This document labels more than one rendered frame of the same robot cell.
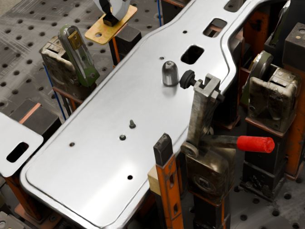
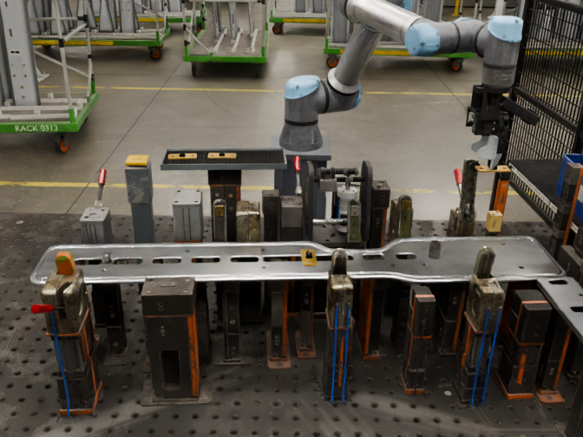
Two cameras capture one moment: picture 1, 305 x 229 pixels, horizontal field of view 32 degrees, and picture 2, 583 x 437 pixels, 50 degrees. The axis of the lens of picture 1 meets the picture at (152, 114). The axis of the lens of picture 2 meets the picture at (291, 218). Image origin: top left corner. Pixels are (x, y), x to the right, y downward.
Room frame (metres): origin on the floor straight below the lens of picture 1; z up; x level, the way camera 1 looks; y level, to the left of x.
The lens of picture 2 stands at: (1.99, 0.69, 1.83)
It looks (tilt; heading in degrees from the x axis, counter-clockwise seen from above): 26 degrees down; 223
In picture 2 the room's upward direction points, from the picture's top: 1 degrees clockwise
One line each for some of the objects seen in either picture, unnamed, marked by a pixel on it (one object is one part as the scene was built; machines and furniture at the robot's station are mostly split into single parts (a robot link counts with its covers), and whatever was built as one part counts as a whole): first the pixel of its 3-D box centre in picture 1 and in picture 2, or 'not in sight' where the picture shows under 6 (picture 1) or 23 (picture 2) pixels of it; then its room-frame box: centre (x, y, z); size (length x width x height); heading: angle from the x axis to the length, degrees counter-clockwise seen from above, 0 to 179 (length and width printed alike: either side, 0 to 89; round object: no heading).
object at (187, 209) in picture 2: not in sight; (191, 259); (1.04, -0.62, 0.90); 0.13 x 0.10 x 0.41; 48
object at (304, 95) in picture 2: not in sight; (304, 97); (0.47, -0.72, 1.27); 0.13 x 0.12 x 0.14; 161
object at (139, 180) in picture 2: not in sight; (144, 229); (1.05, -0.85, 0.92); 0.08 x 0.08 x 0.44; 48
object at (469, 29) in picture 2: not in sight; (468, 36); (0.57, -0.08, 1.56); 0.11 x 0.11 x 0.08; 71
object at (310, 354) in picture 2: (258, 31); (306, 303); (0.90, -0.29, 0.84); 0.13 x 0.05 x 0.29; 48
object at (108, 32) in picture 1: (110, 20); (493, 166); (0.57, 0.04, 1.26); 0.08 x 0.04 x 0.01; 138
